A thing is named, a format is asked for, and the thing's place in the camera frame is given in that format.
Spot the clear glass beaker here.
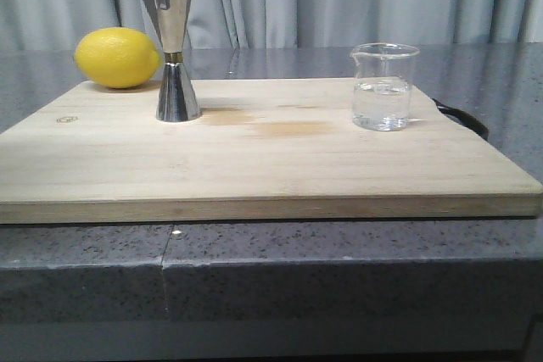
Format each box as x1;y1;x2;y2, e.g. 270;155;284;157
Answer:
350;42;419;131

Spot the steel double jigger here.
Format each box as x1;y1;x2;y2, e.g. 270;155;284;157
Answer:
143;0;201;122

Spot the wooden cutting board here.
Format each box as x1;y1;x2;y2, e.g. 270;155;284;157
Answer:
1;78;542;224

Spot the yellow lemon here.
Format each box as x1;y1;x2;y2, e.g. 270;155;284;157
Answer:
74;27;161;89

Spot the black cutting board handle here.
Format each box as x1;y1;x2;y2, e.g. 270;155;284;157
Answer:
433;98;489;141

